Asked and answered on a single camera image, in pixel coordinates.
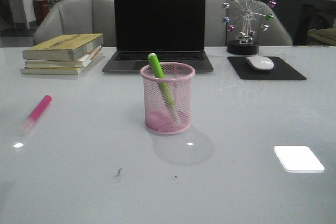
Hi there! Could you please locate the ferris wheel desk toy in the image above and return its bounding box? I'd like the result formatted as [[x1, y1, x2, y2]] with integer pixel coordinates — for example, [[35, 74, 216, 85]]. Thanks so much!
[[222, 0, 277, 55]]

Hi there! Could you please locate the right grey chair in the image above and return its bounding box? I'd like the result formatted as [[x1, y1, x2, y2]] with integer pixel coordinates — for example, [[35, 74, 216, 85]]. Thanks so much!
[[204, 0, 292, 47]]

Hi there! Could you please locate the green highlighter pen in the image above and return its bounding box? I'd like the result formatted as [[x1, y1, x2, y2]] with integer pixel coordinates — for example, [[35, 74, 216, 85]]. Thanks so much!
[[148, 53, 180, 123]]

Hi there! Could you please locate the white computer mouse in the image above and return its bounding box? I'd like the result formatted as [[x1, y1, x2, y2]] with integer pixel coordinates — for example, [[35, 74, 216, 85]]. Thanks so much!
[[246, 56, 274, 71]]

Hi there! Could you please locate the black mouse pad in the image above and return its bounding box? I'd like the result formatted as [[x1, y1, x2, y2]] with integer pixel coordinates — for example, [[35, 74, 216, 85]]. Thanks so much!
[[227, 56, 307, 80]]

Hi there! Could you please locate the bottom book of stack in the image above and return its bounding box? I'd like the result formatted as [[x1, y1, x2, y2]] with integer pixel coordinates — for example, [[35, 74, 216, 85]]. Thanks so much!
[[21, 66, 86, 75]]

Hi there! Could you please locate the middle book of stack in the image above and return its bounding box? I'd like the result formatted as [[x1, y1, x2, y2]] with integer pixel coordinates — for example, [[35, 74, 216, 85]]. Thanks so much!
[[25, 46, 102, 68]]

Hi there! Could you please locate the grey chair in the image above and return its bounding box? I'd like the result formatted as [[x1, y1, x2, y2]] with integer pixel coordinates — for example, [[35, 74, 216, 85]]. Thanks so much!
[[33, 0, 117, 47], [204, 0, 292, 47]]

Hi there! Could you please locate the red bin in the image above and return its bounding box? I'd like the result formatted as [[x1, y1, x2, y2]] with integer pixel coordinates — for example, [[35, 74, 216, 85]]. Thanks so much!
[[33, 0, 49, 25]]

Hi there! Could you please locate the book of stack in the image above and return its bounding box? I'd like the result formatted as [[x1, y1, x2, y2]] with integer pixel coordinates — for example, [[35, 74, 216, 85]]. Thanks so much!
[[21, 66, 86, 75], [25, 46, 102, 68]]

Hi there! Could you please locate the left grey chair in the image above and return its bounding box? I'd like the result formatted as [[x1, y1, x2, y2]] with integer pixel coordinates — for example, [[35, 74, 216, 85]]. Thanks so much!
[[33, 0, 117, 47]]

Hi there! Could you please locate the olive cushion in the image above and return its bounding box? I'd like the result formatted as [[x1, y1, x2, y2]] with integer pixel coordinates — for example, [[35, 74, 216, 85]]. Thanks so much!
[[307, 28, 336, 46]]

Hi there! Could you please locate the pink mesh pen holder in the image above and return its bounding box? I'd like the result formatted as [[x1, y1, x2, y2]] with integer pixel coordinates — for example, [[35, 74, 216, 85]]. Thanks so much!
[[140, 62, 195, 135]]

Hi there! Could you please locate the pink highlighter pen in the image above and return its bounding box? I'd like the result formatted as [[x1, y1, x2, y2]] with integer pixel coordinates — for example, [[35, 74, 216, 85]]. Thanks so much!
[[19, 94, 53, 136]]

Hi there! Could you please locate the yellow top book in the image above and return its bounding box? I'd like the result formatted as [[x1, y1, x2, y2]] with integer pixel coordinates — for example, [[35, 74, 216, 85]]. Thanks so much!
[[22, 34, 103, 61]]

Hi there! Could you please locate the grey laptop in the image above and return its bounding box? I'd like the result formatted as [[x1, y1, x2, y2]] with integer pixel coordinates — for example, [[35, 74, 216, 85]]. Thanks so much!
[[102, 0, 213, 74]]

